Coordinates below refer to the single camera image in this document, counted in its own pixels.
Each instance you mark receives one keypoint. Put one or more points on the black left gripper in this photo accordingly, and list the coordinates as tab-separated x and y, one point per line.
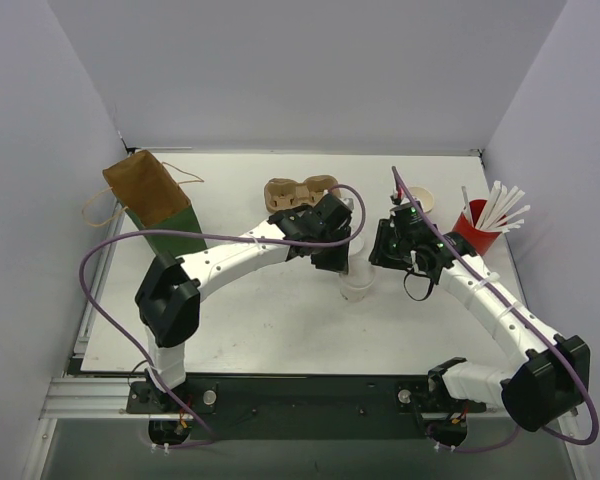
331	255

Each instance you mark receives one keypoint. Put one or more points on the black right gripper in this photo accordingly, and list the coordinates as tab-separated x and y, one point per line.
383	251

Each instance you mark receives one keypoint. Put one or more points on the translucent plastic lid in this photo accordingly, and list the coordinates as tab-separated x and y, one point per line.
356	246
360	272

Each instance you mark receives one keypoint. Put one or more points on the white paper cup with text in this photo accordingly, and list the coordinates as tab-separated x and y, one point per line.
353	292

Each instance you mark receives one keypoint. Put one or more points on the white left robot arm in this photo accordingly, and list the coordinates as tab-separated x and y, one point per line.
170	295

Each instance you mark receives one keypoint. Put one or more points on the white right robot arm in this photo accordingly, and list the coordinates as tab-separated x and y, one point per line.
547	375

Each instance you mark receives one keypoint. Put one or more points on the brown cardboard cup carrier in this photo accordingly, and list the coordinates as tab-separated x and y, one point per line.
282	194

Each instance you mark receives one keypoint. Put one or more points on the red straw holder cup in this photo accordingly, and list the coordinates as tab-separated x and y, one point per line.
480	240

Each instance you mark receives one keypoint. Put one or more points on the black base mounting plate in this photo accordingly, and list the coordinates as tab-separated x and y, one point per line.
314	407

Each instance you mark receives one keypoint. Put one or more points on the green paper bag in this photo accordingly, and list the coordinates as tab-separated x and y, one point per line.
150	194

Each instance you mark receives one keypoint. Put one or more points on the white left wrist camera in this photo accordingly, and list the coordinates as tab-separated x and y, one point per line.
349	202

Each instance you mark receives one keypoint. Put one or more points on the aluminium rail frame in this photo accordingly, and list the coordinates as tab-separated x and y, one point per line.
74	395

